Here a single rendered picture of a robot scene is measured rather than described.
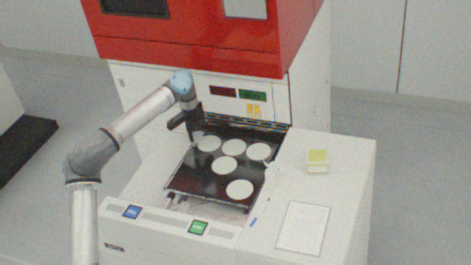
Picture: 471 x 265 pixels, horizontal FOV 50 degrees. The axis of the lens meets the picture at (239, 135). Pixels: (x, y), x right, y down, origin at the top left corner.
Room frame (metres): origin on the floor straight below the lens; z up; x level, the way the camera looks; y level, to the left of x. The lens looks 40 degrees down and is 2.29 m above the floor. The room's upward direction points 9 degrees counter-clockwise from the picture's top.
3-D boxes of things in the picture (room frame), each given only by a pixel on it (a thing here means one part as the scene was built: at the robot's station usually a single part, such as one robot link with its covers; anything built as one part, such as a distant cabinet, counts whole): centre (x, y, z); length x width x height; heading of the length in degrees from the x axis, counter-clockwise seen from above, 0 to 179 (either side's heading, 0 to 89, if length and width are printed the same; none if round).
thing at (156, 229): (1.17, 0.30, 0.89); 0.55 x 0.09 x 0.14; 63
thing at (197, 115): (1.61, 0.17, 1.05); 0.09 x 0.08 x 0.12; 91
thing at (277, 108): (1.76, 0.15, 1.02); 0.82 x 0.03 x 0.40; 63
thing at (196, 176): (1.47, 0.08, 0.90); 0.34 x 0.34 x 0.01; 63
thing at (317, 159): (1.30, -0.27, 1.00); 0.07 x 0.07 x 0.07; 78
